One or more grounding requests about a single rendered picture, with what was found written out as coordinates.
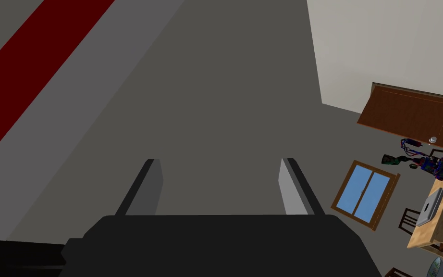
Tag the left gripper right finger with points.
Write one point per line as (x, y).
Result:
(295, 192)

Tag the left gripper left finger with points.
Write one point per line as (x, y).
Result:
(141, 192)

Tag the wood framed blue window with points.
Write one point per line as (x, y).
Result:
(364, 194)

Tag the dark wooden chair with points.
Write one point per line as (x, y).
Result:
(409, 221)

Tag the brown wooden door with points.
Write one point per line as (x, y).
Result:
(410, 113)

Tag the silver round door knob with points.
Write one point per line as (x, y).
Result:
(432, 140)

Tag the light wooden table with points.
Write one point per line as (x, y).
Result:
(442, 207)

